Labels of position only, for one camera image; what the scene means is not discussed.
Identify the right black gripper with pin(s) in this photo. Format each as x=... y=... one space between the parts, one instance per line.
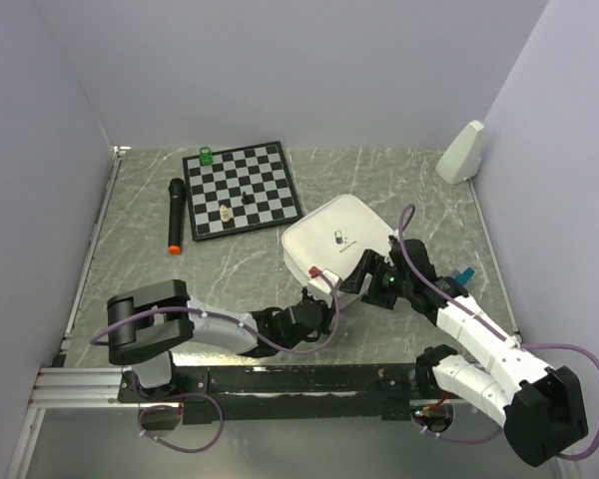
x=373 y=263

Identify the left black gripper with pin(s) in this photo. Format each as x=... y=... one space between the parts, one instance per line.
x=323 y=328

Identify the white medicine kit case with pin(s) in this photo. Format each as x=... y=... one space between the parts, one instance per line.
x=333 y=238

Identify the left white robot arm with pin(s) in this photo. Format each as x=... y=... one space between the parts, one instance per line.
x=145 y=324

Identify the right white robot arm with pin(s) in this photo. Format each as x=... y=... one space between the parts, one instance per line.
x=539 y=408

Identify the blue wooden block toy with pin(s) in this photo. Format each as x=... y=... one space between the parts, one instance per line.
x=463 y=277

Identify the white wedge device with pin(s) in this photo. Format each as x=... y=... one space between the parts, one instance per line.
x=462 y=159

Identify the cream chess piece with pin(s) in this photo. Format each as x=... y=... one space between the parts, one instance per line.
x=225 y=214

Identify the black white chessboard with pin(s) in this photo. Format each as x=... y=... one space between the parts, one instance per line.
x=261 y=170

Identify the green toy padlock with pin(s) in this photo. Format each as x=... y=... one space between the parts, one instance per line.
x=205 y=156

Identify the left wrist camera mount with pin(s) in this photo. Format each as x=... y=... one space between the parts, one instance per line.
x=322 y=283

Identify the black wireless microphone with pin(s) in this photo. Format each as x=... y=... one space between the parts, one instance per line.
x=177 y=200

